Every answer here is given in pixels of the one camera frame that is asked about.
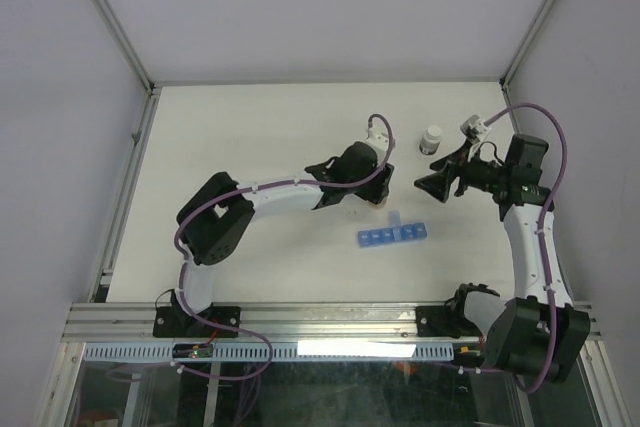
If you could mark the left aluminium frame post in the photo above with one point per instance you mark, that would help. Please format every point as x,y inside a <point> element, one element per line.
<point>116,30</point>

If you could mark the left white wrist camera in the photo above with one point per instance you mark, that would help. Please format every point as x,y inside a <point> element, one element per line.
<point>379,142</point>

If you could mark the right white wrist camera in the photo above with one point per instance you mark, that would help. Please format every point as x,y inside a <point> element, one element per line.
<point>475,130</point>

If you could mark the blue weekly pill organizer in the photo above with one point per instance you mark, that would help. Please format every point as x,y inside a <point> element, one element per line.
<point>395,232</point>

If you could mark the aluminium mounting rail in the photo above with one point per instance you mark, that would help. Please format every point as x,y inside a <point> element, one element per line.
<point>278,322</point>

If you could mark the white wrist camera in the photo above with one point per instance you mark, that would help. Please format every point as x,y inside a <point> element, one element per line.
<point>475,130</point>
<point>379,142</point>

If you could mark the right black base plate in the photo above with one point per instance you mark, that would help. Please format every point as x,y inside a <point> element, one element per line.
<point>439,321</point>

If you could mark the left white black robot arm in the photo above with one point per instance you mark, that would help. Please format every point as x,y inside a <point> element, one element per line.
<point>212,223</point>

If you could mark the right aluminium frame post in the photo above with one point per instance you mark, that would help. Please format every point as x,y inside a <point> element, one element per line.
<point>531,33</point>

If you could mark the aluminium frame post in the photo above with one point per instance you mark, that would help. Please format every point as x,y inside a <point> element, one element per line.
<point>116,30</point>
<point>531,33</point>

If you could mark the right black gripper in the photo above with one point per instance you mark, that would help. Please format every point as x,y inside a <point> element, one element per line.
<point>438,184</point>

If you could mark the clear capsule bottle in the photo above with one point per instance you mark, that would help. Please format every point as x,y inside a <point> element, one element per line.
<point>377,205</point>

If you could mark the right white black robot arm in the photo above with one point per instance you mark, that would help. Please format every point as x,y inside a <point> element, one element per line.
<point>538,332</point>

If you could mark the grey slotted cable duct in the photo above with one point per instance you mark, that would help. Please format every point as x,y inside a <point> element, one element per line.
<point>304,350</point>

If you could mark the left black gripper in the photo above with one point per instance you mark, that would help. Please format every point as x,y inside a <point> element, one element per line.
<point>378,187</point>

